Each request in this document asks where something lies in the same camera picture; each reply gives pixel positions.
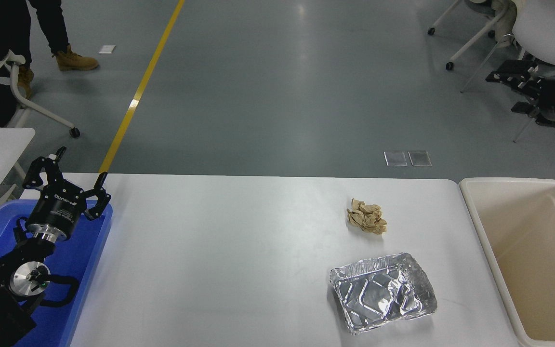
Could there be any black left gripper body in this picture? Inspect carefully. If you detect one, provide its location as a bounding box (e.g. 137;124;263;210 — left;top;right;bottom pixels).
26;182;88;239

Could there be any silver foil tray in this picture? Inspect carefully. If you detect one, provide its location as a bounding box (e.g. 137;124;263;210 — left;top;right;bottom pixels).
330;253;438;335

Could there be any white shell chair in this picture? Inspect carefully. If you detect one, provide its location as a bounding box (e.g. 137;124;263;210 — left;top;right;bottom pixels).
461;0;555;143

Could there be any blue plastic tray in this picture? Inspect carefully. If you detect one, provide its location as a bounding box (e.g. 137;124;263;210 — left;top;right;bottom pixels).
0;200;113;347

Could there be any white-framed caster chair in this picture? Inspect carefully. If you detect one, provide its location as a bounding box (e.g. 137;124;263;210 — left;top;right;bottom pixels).
428;0;524;71

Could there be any white rolling office chair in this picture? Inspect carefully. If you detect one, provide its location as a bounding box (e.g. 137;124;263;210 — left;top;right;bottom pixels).
0;51;81;139

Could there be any yellow floor tape line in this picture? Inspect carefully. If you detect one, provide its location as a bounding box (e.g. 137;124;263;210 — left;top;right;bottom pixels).
98;0;186;174

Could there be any person in tan boots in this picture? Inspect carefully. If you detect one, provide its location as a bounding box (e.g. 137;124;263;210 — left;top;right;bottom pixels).
17;0;99;99

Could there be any large pale plastic bin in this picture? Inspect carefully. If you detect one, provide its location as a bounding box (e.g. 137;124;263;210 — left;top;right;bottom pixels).
460;177;555;347

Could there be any crumpled tan paper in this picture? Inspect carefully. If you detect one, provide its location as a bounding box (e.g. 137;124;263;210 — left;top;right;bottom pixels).
346;198;388;235

